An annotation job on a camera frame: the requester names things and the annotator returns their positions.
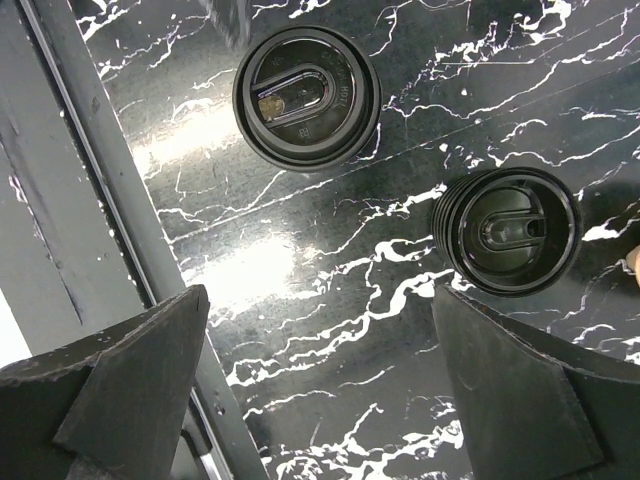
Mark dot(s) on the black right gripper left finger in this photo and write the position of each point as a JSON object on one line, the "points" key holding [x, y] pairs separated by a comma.
{"points": [[110, 405]]}

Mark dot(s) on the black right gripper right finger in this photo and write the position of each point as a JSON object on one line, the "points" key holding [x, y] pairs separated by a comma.
{"points": [[534, 406]]}

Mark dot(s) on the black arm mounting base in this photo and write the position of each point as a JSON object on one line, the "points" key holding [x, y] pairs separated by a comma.
{"points": [[81, 249]]}

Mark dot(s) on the brown pulp cup carrier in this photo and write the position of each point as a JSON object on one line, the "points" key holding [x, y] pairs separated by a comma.
{"points": [[633, 262]]}

